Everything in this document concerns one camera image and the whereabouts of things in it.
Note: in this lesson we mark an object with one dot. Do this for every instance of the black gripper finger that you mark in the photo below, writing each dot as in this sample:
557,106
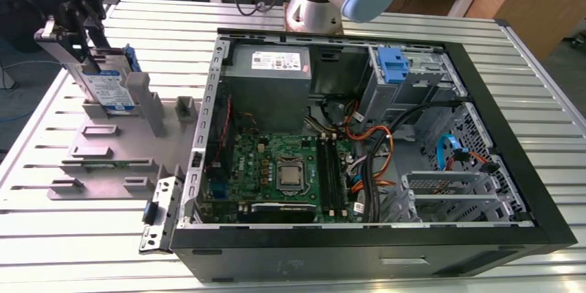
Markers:
69,47
98,49

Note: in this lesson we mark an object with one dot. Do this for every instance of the hard disk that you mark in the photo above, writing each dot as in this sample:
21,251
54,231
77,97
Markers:
107,90

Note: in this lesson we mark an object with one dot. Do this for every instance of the metal disk bay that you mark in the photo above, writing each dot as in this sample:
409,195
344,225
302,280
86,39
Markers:
450,198

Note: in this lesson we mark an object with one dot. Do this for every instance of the black bin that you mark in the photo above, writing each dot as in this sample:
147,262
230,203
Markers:
18,29

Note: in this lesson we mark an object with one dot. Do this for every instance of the green RAM stick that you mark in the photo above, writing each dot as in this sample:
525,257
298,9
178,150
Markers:
106,165

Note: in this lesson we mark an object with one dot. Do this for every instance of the grey parts rack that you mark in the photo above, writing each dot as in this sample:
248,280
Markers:
114,176

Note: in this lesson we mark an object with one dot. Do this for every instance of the grey power supply unit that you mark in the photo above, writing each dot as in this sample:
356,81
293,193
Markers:
266,101

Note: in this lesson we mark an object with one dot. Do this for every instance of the green motherboard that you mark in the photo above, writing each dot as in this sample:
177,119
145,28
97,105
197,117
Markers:
250,183

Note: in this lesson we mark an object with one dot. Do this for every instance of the CPU socket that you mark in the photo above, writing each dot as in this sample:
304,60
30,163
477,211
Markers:
289,162

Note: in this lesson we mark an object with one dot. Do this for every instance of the silver CPU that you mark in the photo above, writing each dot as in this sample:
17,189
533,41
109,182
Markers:
290,176

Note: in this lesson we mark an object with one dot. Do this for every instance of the black RAM slot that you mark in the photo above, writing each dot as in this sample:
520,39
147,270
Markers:
338,169
326,169

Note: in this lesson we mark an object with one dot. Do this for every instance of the black graphics card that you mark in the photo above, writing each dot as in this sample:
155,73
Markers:
280,212

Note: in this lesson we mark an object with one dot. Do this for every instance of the metal drive cage blue latch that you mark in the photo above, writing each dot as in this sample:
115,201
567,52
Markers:
389,101

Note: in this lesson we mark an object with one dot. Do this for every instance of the black open PC case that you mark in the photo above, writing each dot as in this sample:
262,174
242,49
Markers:
321,258

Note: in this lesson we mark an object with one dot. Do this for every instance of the metal card retention bracket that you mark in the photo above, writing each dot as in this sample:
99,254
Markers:
165,190

